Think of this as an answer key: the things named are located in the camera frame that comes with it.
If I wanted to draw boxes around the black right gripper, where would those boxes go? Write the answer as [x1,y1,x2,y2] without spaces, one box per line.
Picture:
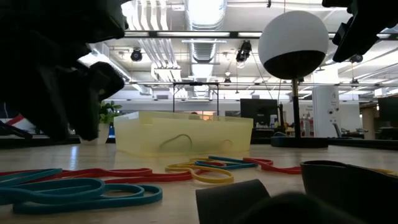
[322,0,398,63]

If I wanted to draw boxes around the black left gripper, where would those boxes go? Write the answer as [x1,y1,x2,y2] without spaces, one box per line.
[18,42,125,141]

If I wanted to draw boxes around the black wide rubber band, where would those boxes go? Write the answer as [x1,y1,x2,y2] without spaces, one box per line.
[300,159,398,224]

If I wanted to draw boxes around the yellow translucent plastic bin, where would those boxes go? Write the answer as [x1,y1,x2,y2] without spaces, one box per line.
[113,111,253,157]

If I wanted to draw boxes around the black rubber strip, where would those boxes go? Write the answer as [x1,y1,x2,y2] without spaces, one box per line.
[195,178,363,224]

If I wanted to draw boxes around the green plant in white pot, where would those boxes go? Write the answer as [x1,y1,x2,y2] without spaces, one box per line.
[98,100,123,145]

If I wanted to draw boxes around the red and black device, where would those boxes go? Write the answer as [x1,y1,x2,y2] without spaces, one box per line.
[0,102,35,140]

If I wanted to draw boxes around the white globe table lamp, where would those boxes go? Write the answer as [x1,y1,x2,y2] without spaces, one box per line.
[257,10,330,149]

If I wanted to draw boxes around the white column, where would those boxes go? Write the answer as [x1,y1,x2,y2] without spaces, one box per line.
[312,86,342,139]

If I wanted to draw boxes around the black monitor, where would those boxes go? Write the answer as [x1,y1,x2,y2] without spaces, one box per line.
[239,98,279,128]
[377,95,398,129]

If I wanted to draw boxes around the grey office chair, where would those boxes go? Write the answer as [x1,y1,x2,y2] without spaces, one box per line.
[331,122,343,139]

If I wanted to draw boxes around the black bar with light strips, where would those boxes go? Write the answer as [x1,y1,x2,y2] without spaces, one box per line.
[124,30,398,40]

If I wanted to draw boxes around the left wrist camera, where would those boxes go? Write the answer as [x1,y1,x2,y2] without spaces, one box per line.
[40,0,126,44]

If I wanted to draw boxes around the black aluminium table frame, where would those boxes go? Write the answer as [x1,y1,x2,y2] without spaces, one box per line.
[0,134,398,150]

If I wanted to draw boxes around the black metal workstation frame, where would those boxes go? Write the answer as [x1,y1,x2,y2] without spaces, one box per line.
[172,81,220,116]

